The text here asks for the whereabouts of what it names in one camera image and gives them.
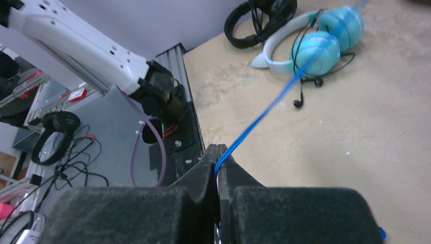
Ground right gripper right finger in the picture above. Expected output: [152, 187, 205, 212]
[217, 143, 385, 244]

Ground black headphones with cable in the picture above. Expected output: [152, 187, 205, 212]
[224, 0, 297, 49]

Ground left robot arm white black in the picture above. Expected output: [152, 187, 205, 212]
[1, 1, 150, 95]

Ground black headset on rack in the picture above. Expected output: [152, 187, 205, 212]
[30, 111, 81, 167]

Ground teal white cat headphones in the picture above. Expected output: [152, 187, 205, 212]
[251, 5, 364, 87]

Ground blue earphones with cable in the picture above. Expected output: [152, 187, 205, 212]
[213, 50, 388, 241]

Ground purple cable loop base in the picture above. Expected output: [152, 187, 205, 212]
[116, 86, 167, 187]

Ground aluminium rack frame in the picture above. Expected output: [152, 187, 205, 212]
[0, 44, 112, 244]

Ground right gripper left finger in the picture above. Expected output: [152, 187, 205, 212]
[38, 144, 219, 243]

